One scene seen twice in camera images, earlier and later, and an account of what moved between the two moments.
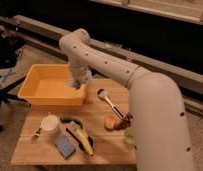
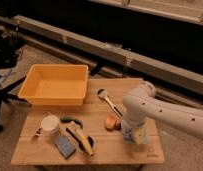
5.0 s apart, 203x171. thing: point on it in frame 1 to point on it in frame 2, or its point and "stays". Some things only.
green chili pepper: x=70 y=119 stays
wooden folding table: x=95 y=133 stays
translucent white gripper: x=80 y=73 to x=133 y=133
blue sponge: x=64 y=145 stays
